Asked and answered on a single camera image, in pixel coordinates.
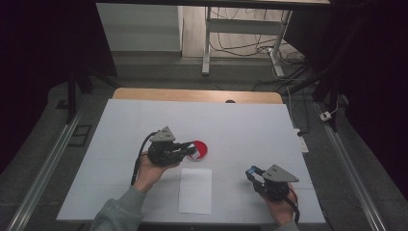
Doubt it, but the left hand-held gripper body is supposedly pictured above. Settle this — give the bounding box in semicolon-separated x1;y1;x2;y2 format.
147;125;189;167

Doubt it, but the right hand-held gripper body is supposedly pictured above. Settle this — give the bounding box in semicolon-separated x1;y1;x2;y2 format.
254;164;300;203

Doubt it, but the red petri dish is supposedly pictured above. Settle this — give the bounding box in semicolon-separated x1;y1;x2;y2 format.
187;140;209;163

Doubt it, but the person's right hand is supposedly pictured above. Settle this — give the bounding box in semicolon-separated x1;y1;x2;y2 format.
263;184;297;227

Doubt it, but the person's left hand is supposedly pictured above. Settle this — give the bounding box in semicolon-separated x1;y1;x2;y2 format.
133;150;181;194

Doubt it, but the white paper sheet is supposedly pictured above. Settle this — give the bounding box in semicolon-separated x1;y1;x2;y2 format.
178;167;213;216

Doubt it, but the wooden table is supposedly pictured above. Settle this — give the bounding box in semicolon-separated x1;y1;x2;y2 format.
112;87;284;105

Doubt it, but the white power strip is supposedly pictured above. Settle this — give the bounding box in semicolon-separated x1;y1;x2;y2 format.
293;128;310;154

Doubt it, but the black metal stand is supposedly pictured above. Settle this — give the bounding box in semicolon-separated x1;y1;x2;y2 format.
65;64;119;125

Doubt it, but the white cabinet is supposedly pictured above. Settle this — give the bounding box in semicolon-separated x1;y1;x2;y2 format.
95;3;185;53

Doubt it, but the dark curtain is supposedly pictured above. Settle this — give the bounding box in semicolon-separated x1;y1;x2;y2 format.
0;0;117;176
283;0;408;201

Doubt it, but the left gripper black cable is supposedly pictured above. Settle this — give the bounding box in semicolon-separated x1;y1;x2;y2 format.
130;130;160;187

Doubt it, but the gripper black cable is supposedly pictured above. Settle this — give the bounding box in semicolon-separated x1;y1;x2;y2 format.
283;187;301;224
130;130;160;187

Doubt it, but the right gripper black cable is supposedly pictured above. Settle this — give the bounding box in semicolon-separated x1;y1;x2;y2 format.
283;187;301;224

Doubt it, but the aluminium rail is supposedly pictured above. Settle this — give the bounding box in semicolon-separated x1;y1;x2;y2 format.
6;107;85;231
316;102;389;231

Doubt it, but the black rectangular frame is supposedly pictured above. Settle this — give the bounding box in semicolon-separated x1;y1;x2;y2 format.
67;124;92;148

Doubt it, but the tangle of floor cables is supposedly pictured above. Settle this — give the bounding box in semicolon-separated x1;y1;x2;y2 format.
210;8;306;66

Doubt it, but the white desk frame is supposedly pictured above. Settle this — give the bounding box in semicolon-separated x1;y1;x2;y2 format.
201;6;293;78

